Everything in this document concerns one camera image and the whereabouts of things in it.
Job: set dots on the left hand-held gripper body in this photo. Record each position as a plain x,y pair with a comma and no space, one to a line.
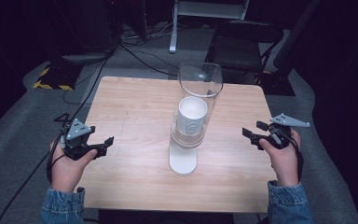
78,132

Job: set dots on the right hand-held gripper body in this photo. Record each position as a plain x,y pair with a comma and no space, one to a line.
282,132

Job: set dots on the white ribbed paper cup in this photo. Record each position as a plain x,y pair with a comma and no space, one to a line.
190,119

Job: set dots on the clear tube cup dispenser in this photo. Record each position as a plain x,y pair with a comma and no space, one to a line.
183,161

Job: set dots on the person's right hand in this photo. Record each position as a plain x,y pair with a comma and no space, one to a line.
284,165

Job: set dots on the person's left hand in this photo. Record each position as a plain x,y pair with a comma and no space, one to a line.
66,169

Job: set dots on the black yellow striped floor ramp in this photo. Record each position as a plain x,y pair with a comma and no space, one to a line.
56,77

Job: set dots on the black folding chair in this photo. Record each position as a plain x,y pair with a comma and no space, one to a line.
239,49

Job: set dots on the dark stand with base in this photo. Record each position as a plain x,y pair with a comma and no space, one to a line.
287,46

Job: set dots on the dark equipment box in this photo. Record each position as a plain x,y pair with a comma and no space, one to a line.
90,28

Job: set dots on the white metal stand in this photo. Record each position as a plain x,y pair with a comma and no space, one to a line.
174,31

